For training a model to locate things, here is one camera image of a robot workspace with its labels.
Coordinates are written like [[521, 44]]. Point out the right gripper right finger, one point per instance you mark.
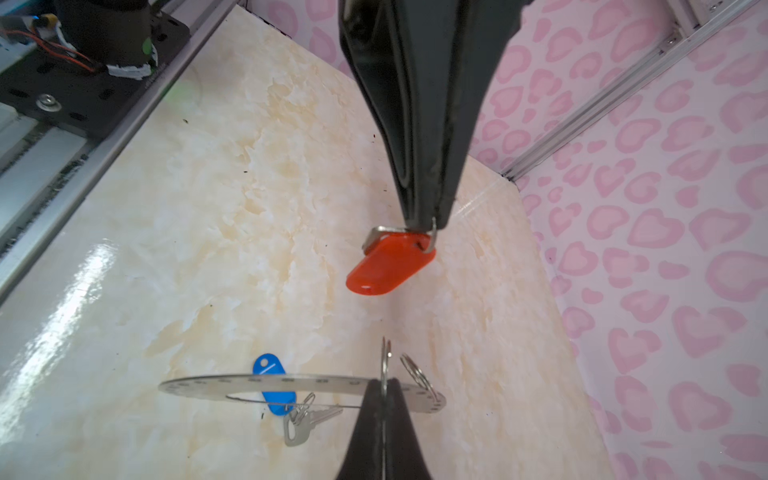
[[402, 457]]

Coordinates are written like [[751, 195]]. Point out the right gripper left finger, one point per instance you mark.
[[365, 452]]

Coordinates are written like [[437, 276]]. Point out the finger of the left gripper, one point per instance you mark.
[[368, 41], [445, 56]]

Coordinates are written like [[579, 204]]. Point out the metal perforated ring disc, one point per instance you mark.
[[268, 387]]

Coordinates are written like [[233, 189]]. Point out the key with red tag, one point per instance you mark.
[[391, 256]]

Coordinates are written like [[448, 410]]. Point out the diagonal aluminium frame bar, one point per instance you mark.
[[692, 23]]

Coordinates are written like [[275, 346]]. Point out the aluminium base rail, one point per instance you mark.
[[78, 79]]

